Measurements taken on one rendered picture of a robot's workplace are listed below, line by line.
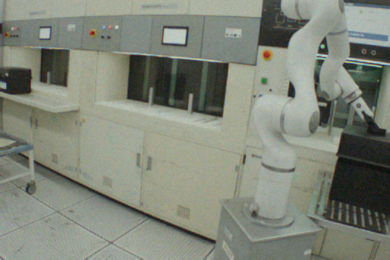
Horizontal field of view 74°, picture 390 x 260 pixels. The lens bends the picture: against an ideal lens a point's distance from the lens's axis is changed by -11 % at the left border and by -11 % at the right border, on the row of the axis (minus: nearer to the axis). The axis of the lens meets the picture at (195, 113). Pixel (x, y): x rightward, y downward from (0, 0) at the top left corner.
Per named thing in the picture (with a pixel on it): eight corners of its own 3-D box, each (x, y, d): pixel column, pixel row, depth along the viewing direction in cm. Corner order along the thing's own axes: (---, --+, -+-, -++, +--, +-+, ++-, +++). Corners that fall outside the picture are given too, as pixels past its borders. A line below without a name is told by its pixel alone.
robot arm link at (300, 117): (279, 131, 101) (319, 142, 89) (260, 126, 93) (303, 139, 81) (309, 0, 99) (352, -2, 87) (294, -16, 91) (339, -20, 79)
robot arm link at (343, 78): (347, 96, 114) (362, 85, 115) (329, 71, 117) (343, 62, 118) (338, 102, 122) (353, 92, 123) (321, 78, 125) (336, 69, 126)
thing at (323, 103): (295, 123, 208) (302, 81, 202) (299, 120, 226) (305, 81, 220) (328, 130, 197) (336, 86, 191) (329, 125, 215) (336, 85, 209)
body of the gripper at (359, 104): (360, 93, 112) (375, 114, 109) (361, 92, 120) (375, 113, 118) (346, 103, 116) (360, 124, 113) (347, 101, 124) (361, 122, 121)
